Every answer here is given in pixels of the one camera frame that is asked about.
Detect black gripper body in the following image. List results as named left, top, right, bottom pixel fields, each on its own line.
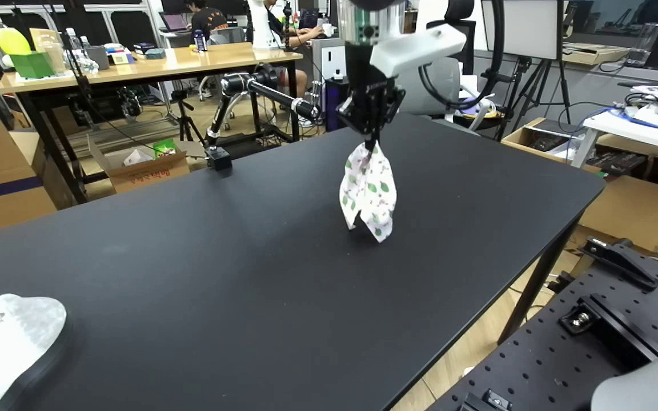
left=339, top=72, right=408, bottom=138

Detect white paper green spots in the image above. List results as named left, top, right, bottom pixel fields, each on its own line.
left=336, top=141, right=399, bottom=243

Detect black easel tripod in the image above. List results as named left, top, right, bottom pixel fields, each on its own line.
left=498, top=57, right=576, bottom=144

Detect open box with dark items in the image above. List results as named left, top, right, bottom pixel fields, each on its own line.
left=498, top=116, right=599, bottom=168

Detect white board on easel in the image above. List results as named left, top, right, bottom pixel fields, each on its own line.
left=505, top=0, right=563, bottom=63

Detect seated person dark shirt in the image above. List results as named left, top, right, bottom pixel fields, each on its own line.
left=184, top=3, right=231, bottom=46

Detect long wooden table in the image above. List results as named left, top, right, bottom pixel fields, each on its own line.
left=0, top=41, right=306, bottom=202

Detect open cardboard box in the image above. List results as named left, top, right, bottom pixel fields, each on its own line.
left=83, top=134, right=193, bottom=194

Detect white table with papers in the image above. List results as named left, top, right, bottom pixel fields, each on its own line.
left=580, top=81, right=658, bottom=165

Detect tan cardboard box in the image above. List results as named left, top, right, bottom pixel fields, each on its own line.
left=578, top=176, right=658, bottom=258

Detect black perforated breadboard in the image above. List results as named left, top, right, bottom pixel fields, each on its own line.
left=426, top=240, right=658, bottom=411

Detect green box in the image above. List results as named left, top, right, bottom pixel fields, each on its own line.
left=9, top=51, right=59, bottom=81

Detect white rounded housing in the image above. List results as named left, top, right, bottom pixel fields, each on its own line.
left=589, top=337, right=658, bottom=411

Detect yellow bag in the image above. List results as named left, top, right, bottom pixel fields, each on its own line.
left=0, top=15, right=35, bottom=57

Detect white crumpled cloth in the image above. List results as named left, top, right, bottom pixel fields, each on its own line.
left=0, top=289, right=71, bottom=411

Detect black articulated camera mount arm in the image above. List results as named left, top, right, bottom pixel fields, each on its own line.
left=202, top=68, right=324, bottom=173

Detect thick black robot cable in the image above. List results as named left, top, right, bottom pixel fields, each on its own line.
left=417, top=0, right=507, bottom=109

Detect small black camera tripod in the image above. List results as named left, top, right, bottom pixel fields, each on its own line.
left=169, top=86, right=208, bottom=149

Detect black metal bracket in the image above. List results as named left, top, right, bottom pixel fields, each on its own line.
left=554, top=293, right=658, bottom=365

